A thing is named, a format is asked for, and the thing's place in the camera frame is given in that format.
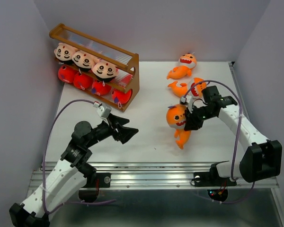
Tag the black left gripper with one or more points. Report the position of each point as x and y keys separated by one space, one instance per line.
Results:
x=125 y=133

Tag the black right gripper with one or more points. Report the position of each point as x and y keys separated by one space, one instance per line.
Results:
x=192 y=122

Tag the orange shark plush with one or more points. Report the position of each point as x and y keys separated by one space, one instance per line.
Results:
x=186 y=64
x=180 y=90
x=176 y=119

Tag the red shark plush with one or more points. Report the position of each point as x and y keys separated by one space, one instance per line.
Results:
x=120 y=98
x=99 y=88
x=67 y=74
x=82 y=81

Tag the boy doll table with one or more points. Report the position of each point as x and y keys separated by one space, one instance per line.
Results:
x=105 y=71

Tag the boy doll black hair front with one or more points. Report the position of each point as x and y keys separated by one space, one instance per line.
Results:
x=84 y=61

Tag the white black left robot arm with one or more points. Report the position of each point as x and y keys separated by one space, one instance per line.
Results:
x=71 y=172

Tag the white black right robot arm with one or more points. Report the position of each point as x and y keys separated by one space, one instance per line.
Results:
x=262 y=156

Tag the brown wooden toy shelf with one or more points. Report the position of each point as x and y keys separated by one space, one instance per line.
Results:
x=126 y=62

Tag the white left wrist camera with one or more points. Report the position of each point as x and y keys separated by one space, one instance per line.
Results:
x=102 y=110

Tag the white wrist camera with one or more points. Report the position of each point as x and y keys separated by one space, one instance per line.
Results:
x=187 y=101
x=102 y=110

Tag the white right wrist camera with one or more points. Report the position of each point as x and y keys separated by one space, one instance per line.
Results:
x=187 y=101

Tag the aluminium mounting rail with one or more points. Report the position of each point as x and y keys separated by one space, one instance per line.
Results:
x=152 y=175

